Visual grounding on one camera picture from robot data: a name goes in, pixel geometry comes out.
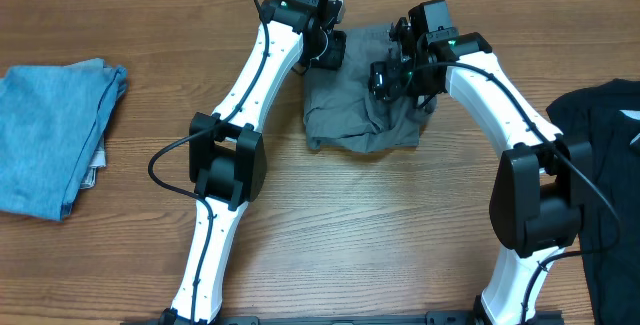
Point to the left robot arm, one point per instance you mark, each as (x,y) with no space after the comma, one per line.
(227,157)

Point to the grey shorts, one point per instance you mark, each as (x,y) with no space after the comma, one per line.
(340,111)

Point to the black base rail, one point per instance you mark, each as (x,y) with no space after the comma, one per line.
(350,320)

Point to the folded blue denim garment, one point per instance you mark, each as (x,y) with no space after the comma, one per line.
(53,119)

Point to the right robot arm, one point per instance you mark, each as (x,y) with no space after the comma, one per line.
(536,207)

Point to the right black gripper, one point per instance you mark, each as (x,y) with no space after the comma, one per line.
(383,80)

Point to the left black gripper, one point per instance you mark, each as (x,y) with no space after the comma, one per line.
(335,58)

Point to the black shirt with white print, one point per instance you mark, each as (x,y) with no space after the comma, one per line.
(608,115)

